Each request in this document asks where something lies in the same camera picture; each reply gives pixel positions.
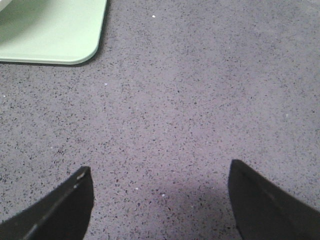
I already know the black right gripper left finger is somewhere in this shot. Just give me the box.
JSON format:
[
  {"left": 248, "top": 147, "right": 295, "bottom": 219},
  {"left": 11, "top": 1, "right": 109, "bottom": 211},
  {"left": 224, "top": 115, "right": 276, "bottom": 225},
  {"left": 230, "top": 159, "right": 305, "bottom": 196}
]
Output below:
[{"left": 0, "top": 166, "right": 94, "bottom": 240}]

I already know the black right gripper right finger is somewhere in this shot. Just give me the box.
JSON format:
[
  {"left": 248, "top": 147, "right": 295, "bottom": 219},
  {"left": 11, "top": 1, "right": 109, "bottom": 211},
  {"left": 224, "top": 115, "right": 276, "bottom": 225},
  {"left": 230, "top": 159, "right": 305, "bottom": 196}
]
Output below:
[{"left": 228, "top": 159, "right": 320, "bottom": 240}]

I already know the white round plate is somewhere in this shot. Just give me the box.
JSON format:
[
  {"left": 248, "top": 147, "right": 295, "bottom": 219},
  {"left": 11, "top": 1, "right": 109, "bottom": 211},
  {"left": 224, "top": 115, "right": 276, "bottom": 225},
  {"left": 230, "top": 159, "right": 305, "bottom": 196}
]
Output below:
[{"left": 0, "top": 0, "right": 12, "bottom": 12}]

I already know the light green plastic tray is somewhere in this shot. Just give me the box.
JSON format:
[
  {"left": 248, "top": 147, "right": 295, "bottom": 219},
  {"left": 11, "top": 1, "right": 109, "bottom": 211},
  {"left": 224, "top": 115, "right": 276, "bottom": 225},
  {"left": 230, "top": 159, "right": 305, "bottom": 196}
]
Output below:
[{"left": 0, "top": 0, "right": 108, "bottom": 65}]

